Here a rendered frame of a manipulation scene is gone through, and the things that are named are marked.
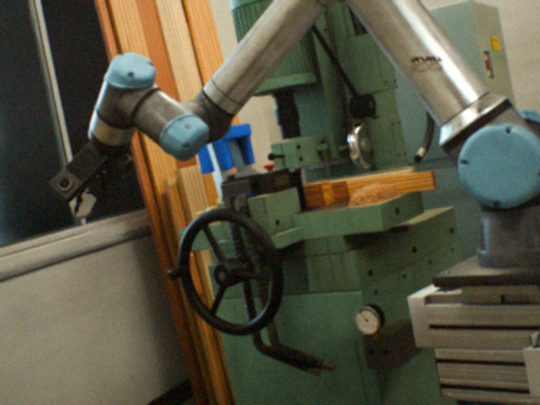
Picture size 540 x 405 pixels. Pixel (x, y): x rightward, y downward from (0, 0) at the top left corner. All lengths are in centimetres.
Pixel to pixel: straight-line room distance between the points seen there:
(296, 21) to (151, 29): 240
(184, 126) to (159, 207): 213
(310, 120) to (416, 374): 70
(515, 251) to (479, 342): 17
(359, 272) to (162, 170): 176
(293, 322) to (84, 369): 142
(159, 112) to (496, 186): 53
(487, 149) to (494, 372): 40
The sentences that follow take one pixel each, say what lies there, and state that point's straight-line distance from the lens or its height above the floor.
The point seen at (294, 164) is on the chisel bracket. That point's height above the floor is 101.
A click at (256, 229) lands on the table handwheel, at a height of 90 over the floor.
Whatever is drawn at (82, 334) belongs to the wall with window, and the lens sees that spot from 320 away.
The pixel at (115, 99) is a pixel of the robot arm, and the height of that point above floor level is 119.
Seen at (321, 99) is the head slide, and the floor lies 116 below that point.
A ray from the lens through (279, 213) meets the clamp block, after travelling 182.
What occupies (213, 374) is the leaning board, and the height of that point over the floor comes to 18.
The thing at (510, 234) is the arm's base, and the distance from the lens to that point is 126.
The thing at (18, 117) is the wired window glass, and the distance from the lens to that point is 320.
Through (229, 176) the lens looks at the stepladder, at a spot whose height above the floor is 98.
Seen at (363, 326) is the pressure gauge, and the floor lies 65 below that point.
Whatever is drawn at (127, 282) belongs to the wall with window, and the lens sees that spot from 342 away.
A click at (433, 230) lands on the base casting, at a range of 216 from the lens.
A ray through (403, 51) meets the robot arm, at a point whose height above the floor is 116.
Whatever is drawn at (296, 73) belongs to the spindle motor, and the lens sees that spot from 196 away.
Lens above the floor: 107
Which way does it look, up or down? 4 degrees down
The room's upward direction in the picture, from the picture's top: 11 degrees counter-clockwise
